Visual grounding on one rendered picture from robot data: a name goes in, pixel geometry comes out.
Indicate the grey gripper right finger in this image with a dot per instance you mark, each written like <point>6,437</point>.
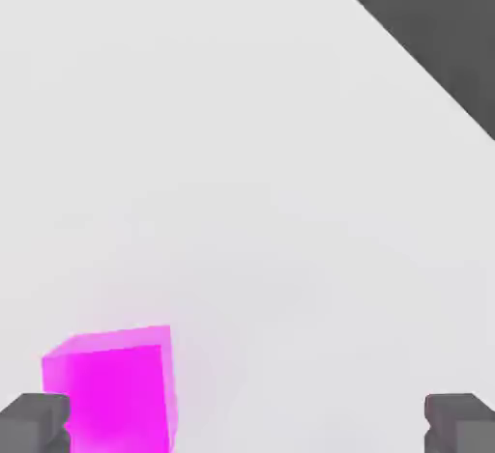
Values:
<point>462,428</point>

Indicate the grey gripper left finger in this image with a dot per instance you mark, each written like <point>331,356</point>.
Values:
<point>31,426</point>

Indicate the small magenta cube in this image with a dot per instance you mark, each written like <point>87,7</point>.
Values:
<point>116,395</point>

